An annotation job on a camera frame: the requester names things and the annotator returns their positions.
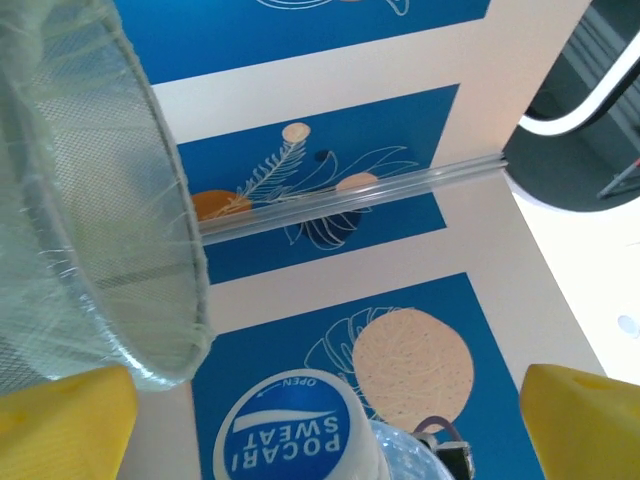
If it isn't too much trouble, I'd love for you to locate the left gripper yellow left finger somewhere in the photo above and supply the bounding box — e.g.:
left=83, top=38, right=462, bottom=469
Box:
left=0, top=364, right=140, bottom=480

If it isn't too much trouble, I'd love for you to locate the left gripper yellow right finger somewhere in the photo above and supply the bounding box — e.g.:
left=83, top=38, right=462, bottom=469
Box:
left=519, top=363, right=640, bottom=480

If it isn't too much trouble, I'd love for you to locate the blue label Pocari Sweat bottle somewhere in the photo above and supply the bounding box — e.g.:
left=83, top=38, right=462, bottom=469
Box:
left=212, top=369, right=454, bottom=480

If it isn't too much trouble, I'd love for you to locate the translucent green mesh bin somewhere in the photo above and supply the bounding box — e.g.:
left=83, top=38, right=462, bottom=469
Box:
left=0, top=0, right=217, bottom=394

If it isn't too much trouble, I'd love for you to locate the grey metal stand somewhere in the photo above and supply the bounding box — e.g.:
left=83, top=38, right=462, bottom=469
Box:
left=596, top=158, right=640, bottom=201

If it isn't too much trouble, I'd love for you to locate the curved white light strip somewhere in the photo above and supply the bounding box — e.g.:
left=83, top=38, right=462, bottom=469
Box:
left=519, top=29, right=640, bottom=137

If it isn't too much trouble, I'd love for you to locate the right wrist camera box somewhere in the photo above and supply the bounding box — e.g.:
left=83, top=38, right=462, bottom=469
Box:
left=417, top=433, right=476, bottom=480

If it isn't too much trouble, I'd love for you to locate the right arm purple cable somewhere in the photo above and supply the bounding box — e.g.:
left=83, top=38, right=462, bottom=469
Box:
left=412, top=413, right=461, bottom=444

